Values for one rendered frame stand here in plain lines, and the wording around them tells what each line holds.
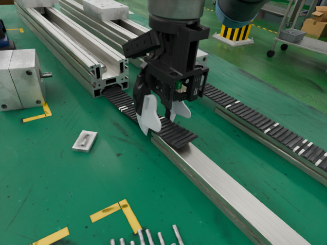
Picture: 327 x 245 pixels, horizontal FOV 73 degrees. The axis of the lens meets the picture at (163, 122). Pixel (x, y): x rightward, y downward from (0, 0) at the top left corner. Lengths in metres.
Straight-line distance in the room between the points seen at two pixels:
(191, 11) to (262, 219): 0.28
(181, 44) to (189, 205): 0.23
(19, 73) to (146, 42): 0.28
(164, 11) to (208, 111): 0.31
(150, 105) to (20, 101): 0.30
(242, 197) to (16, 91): 0.47
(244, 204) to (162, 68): 0.22
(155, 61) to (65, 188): 0.24
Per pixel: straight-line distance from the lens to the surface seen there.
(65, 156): 0.43
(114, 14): 0.89
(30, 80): 0.54
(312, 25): 5.49
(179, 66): 0.31
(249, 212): 0.35
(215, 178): 0.36
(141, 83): 0.36
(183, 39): 0.30
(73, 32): 0.81
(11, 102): 0.57
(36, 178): 0.41
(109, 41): 0.86
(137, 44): 0.38
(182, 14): 0.30
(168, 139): 0.38
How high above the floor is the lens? 1.08
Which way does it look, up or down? 38 degrees down
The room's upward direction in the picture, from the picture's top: 6 degrees clockwise
